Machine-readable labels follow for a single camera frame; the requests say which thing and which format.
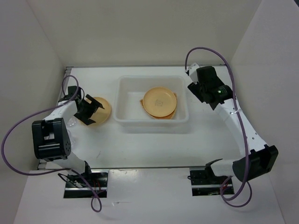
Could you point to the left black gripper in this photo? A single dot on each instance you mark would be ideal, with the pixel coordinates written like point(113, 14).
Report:
point(85, 117)

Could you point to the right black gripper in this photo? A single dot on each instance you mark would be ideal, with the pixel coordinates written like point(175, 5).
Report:
point(195, 89)

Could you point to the tan plate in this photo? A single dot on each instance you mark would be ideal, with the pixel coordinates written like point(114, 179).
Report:
point(100, 115)
point(159, 101)

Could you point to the clear glass cup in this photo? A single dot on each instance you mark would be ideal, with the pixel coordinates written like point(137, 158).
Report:
point(72, 122)

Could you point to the woven bamboo basket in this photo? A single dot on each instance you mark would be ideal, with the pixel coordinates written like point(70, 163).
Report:
point(169, 116)

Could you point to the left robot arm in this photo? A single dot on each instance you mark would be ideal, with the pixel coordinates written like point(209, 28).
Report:
point(51, 139)

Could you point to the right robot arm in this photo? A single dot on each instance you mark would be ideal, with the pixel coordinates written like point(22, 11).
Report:
point(257, 157)

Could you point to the white plastic bin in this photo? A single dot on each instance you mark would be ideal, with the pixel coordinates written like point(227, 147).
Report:
point(130, 115)

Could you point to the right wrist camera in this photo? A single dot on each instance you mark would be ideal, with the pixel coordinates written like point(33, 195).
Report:
point(191, 71)

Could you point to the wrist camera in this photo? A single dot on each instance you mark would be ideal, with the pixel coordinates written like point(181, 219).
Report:
point(74, 92)
point(191, 71)

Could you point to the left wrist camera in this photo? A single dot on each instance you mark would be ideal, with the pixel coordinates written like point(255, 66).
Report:
point(74, 92)

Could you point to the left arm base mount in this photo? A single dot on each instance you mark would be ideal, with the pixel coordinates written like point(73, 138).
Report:
point(75, 187)

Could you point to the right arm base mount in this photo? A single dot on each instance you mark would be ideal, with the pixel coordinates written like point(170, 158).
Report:
point(202, 184)

